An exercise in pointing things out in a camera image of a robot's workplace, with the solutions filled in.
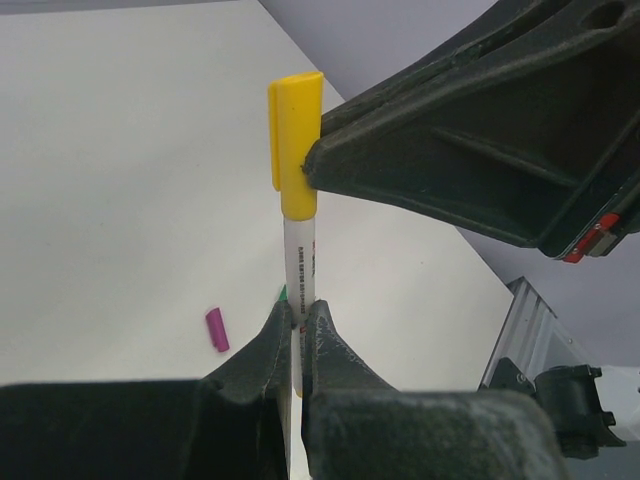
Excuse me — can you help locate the aluminium extrusion rail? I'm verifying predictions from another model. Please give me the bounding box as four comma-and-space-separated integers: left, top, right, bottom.
480, 277, 593, 394

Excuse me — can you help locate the green pen cap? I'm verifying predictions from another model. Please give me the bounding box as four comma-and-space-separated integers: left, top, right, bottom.
278, 285, 288, 301

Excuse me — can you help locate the yellow pen cap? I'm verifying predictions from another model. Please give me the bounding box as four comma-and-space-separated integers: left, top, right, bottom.
267, 71, 324, 221

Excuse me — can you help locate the purple pen cap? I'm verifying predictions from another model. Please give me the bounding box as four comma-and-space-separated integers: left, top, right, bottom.
205, 307, 230, 353

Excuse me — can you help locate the white pen yellow end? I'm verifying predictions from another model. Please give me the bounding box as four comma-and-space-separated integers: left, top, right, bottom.
283, 217, 316, 397

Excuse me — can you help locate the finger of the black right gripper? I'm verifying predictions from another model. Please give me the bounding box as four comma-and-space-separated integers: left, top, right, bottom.
319, 1, 639, 145
304, 74, 639, 260

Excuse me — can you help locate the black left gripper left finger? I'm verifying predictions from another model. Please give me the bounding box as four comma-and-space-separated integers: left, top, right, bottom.
1, 301, 292, 479

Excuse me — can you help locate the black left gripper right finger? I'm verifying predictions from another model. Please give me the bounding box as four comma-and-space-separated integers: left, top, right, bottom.
302, 300, 570, 479

